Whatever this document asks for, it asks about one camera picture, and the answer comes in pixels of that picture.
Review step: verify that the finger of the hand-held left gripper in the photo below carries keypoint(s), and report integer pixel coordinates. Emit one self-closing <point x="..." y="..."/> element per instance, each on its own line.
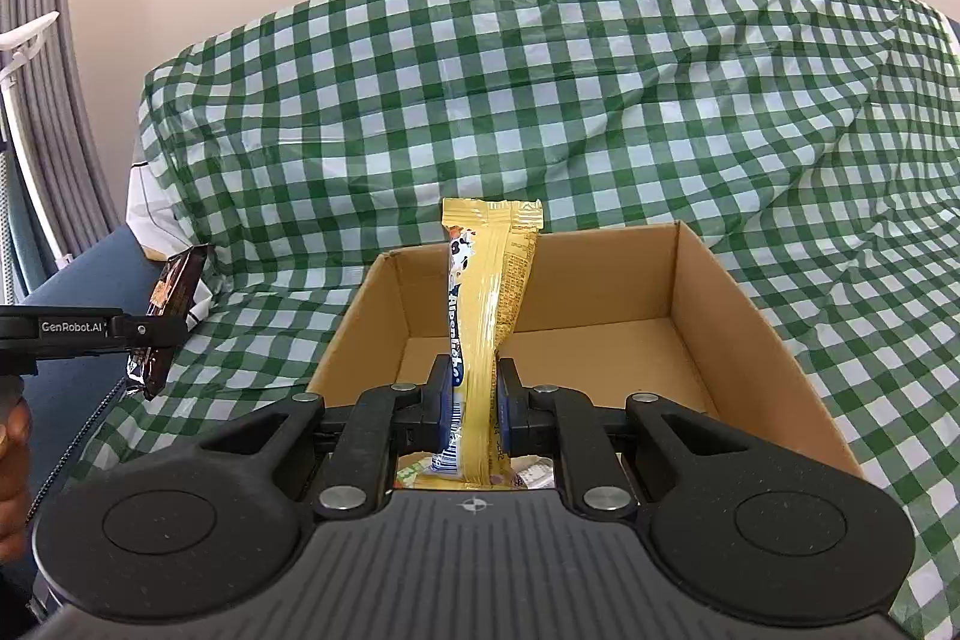
<point x="154" y="332"/>

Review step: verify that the yellow snack bar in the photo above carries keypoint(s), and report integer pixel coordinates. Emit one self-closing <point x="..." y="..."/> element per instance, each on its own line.
<point x="480" y="310"/>

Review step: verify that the cardboard box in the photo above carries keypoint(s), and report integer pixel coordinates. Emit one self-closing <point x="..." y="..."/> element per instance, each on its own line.
<point x="600" y="310"/>

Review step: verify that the green checked cloth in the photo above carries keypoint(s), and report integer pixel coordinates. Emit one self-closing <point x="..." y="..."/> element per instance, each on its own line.
<point x="600" y="85"/>

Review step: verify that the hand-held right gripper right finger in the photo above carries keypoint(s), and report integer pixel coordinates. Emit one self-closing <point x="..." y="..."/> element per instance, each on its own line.
<point x="506" y="415"/>

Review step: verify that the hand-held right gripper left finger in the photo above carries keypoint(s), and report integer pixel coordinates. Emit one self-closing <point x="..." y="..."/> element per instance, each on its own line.
<point x="450" y="415"/>

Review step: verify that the person's left hand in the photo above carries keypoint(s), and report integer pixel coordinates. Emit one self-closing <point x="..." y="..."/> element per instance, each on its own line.
<point x="13" y="482"/>

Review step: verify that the white rack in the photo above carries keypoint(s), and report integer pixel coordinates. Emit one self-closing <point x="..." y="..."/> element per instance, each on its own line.
<point x="22" y="48"/>

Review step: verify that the white plastic sheet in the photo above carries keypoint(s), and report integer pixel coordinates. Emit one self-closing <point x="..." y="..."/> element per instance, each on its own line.
<point x="154" y="212"/>

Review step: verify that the blue sofa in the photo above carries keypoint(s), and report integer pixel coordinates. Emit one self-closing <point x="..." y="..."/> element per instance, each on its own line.
<point x="82" y="280"/>

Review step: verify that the grey curtain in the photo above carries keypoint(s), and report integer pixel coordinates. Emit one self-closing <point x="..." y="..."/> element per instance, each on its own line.
<point x="45" y="48"/>

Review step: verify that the brown chocolate packet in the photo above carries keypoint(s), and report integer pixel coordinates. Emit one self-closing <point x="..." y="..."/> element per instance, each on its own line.
<point x="169" y="310"/>

